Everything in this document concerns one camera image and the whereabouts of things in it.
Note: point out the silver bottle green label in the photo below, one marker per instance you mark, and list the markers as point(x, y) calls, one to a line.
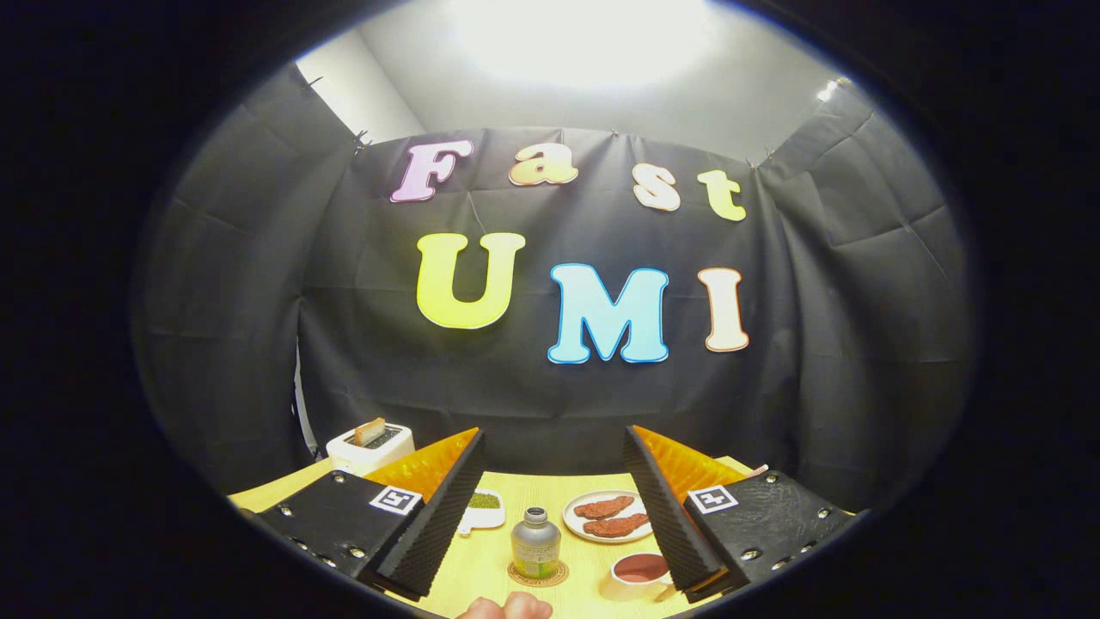
point(535, 546)

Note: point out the white divided dish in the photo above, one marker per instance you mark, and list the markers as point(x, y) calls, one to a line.
point(485, 500)

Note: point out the toast slice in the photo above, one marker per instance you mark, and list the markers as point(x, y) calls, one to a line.
point(369, 430)

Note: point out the brown sausage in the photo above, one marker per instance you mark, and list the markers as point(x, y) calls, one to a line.
point(604, 506)
point(617, 526)

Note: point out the round cork coaster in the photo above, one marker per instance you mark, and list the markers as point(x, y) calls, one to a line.
point(555, 579)

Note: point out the wooden table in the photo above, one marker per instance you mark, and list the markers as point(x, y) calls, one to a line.
point(481, 567)

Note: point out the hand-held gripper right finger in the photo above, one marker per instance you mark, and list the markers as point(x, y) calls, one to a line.
point(670, 524)

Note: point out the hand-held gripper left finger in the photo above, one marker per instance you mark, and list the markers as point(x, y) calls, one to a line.
point(438, 529)

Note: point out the white toaster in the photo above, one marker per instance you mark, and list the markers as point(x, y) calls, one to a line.
point(357, 456)

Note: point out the white oval plate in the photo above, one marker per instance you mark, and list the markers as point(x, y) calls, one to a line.
point(571, 520)

